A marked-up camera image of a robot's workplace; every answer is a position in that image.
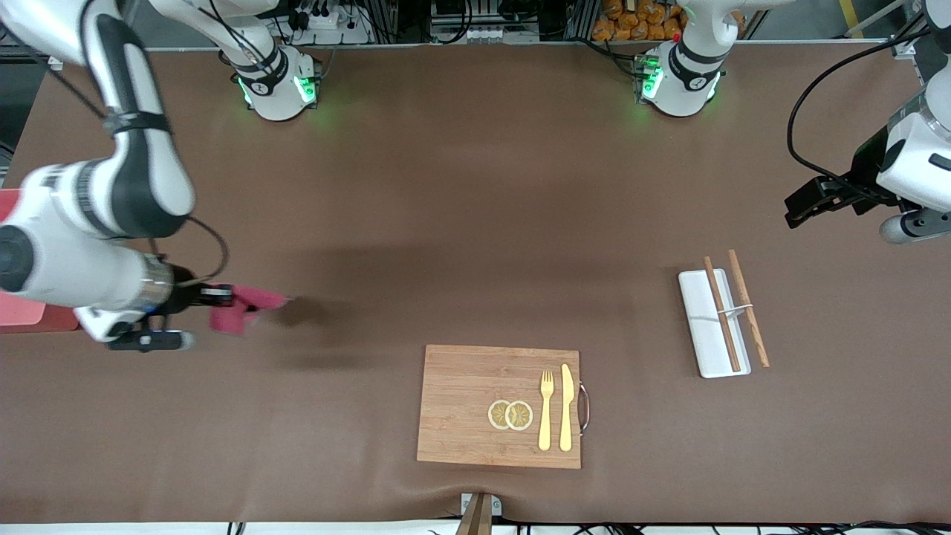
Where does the red cloth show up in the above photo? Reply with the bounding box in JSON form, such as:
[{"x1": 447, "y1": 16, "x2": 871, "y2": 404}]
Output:
[{"x1": 210, "y1": 285, "x2": 291, "y2": 337}]

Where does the brown wooden chopstick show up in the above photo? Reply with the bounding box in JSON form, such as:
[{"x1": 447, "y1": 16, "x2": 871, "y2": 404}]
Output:
[
  {"x1": 727, "y1": 249, "x2": 770, "y2": 368},
  {"x1": 703, "y1": 256, "x2": 742, "y2": 372}
]

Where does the white rectangular tray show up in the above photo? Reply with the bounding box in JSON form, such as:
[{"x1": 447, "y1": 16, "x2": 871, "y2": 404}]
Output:
[{"x1": 678, "y1": 268, "x2": 752, "y2": 379}]

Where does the pink plastic box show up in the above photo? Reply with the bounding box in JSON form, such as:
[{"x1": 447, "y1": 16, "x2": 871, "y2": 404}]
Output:
[{"x1": 0, "y1": 188, "x2": 79, "y2": 333}]

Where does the orange bread pile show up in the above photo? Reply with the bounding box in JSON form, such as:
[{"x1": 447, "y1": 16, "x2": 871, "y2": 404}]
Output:
[{"x1": 592, "y1": 0, "x2": 746, "y2": 42}]

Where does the white power strip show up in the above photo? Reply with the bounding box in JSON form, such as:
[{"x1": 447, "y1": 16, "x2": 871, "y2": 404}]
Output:
[{"x1": 296, "y1": 6, "x2": 344, "y2": 30}]

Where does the yellow knife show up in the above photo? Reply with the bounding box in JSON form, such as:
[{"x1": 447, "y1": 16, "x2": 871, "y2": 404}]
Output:
[{"x1": 559, "y1": 363, "x2": 575, "y2": 453}]

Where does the yellow fork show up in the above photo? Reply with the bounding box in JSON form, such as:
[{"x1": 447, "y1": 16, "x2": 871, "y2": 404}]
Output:
[{"x1": 538, "y1": 370, "x2": 555, "y2": 452}]

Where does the black electronics box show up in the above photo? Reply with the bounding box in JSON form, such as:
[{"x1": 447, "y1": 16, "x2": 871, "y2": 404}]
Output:
[{"x1": 431, "y1": 0, "x2": 543, "y2": 25}]

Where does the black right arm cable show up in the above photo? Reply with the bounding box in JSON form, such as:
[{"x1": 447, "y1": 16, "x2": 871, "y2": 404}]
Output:
[{"x1": 152, "y1": 215, "x2": 230, "y2": 287}]

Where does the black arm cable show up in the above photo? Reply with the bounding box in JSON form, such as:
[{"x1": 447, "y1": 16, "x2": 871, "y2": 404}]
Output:
[
  {"x1": 152, "y1": 215, "x2": 230, "y2": 287},
  {"x1": 788, "y1": 30, "x2": 929, "y2": 200}
]

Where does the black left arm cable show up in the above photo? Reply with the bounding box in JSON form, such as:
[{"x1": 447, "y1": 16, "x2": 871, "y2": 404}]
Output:
[{"x1": 788, "y1": 30, "x2": 929, "y2": 200}]

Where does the aluminium frame profile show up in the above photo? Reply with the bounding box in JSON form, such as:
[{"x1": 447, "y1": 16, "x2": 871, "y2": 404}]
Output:
[
  {"x1": 890, "y1": 26, "x2": 929, "y2": 60},
  {"x1": 0, "y1": 33, "x2": 75, "y2": 71}
]

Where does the wooden cutting board, metal handle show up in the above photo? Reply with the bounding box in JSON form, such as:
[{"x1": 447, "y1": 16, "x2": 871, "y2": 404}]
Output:
[{"x1": 416, "y1": 344, "x2": 592, "y2": 470}]

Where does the brown mount bar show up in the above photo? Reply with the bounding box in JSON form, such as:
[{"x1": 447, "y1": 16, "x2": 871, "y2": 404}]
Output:
[{"x1": 455, "y1": 496, "x2": 493, "y2": 535}]

